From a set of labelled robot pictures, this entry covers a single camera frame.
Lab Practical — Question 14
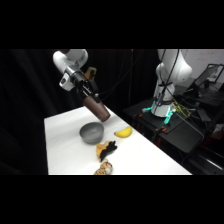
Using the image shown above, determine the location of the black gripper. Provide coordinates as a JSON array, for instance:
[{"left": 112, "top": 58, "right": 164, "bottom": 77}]
[{"left": 73, "top": 70, "right": 102, "bottom": 104}]

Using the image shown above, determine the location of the brown cup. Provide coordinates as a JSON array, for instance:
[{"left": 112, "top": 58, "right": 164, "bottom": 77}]
[{"left": 83, "top": 95, "right": 112, "bottom": 123}]

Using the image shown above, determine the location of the grey bowl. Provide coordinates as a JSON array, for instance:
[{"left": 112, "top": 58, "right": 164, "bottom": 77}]
[{"left": 79, "top": 121, "right": 106, "bottom": 145}]

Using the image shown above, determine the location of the yellow banana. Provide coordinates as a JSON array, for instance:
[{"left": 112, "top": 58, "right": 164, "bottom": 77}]
[{"left": 113, "top": 125, "right": 134, "bottom": 139}]

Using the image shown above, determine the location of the orange plush toy black hair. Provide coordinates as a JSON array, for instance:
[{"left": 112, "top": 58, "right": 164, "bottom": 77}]
[{"left": 95, "top": 140, "right": 119, "bottom": 163}]

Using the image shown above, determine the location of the black curtain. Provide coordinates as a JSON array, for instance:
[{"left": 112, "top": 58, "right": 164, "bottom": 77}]
[{"left": 0, "top": 49, "right": 160, "bottom": 176}]

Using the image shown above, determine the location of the striped tiger plush toy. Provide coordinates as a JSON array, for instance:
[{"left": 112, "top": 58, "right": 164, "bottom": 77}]
[{"left": 93, "top": 158, "right": 114, "bottom": 176}]

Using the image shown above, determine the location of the black robot stand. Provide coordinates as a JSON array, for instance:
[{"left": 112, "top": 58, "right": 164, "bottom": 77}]
[{"left": 122, "top": 97, "right": 206, "bottom": 155}]

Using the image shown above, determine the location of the black monitor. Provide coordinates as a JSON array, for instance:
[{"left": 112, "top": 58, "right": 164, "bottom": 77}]
[{"left": 194, "top": 63, "right": 224, "bottom": 92}]

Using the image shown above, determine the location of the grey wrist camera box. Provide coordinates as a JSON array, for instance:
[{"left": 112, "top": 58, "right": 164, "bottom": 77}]
[{"left": 58, "top": 73, "right": 73, "bottom": 92}]

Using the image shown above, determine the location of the black hanging cable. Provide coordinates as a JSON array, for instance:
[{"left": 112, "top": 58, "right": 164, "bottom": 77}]
[{"left": 99, "top": 49, "right": 146, "bottom": 98}]

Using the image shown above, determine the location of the yellow green cable bundle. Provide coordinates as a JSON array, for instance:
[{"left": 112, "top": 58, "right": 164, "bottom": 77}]
[{"left": 172, "top": 100, "right": 194, "bottom": 120}]

